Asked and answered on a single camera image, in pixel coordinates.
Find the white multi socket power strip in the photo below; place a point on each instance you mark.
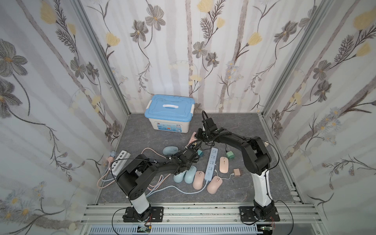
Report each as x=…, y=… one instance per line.
x=117, y=165

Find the pink mouse front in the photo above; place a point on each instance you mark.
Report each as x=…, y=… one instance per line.
x=214, y=185

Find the blue mouse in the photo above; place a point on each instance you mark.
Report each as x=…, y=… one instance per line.
x=170, y=150
x=190, y=175
x=179, y=177

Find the peach charger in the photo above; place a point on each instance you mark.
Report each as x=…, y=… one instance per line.
x=237, y=172

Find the pink mouse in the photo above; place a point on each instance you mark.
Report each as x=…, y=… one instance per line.
x=214, y=185
x=198, y=181

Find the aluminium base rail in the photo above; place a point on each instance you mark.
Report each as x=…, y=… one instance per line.
x=202, y=219

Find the pink power strip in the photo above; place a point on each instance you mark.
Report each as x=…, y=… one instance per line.
x=193, y=138

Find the light blue power strip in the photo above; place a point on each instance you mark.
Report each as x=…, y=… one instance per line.
x=211, y=164

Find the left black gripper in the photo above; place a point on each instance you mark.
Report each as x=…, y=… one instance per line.
x=192, y=152

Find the peach mouse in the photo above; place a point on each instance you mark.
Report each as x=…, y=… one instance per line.
x=224, y=165

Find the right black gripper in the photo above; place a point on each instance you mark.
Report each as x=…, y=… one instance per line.
x=201, y=134

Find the green charger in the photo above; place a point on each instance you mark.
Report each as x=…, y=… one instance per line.
x=230, y=155

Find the pink mouse left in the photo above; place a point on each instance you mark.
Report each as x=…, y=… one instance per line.
x=198, y=181

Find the blue lid storage box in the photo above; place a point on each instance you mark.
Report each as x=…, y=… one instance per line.
x=170, y=113

